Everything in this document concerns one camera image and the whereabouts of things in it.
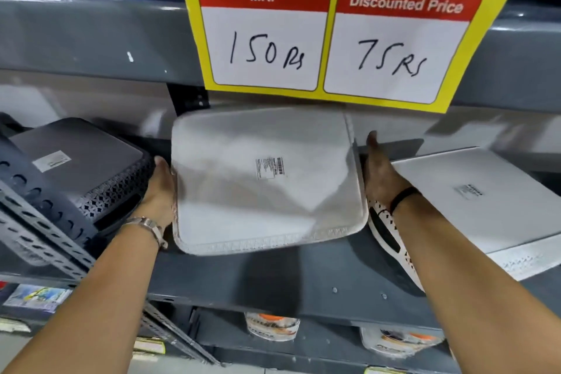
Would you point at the person's right hand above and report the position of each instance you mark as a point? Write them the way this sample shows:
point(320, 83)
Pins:
point(380, 174)

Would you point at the person's left hand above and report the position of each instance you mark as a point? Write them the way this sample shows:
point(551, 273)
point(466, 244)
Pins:
point(160, 194)

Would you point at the person's right thumb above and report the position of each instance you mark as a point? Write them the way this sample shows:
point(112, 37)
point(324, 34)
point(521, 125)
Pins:
point(373, 146)

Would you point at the person's left thumb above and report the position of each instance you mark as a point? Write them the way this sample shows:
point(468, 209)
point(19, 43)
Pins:
point(165, 167)

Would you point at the white plastic basket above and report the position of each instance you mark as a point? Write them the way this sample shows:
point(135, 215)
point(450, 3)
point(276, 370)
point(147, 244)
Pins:
point(267, 181)
point(482, 202)

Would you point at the person's right forearm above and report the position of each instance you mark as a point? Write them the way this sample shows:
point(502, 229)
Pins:
point(473, 295)

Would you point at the person's left forearm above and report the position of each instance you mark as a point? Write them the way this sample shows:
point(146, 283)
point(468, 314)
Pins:
point(87, 299)

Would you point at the black wristband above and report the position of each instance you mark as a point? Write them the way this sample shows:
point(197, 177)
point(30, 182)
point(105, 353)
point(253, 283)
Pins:
point(403, 197)

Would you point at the silver wristwatch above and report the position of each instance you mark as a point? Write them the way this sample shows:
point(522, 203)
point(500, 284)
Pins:
point(149, 225)

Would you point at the dark grey plastic basket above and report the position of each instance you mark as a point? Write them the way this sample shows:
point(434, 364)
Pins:
point(83, 172)

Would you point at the white perforated basket with slots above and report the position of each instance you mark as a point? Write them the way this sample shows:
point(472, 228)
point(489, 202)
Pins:
point(390, 238)

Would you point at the yellow price sign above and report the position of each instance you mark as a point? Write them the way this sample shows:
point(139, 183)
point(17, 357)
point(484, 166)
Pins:
point(337, 23)

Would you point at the grey slotted angle brace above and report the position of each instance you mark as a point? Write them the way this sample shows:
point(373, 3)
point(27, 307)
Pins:
point(52, 238)

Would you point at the grey metal shelf rack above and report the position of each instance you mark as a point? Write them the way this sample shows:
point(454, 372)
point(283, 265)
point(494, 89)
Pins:
point(109, 36)

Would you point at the yellow shelf label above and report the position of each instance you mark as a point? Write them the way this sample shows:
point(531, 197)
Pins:
point(149, 345)

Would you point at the colourful printed packet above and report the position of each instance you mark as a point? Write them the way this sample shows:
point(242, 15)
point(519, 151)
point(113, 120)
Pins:
point(37, 298)

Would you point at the white packet with orange label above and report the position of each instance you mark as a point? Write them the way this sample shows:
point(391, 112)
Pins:
point(271, 326)
point(396, 339)

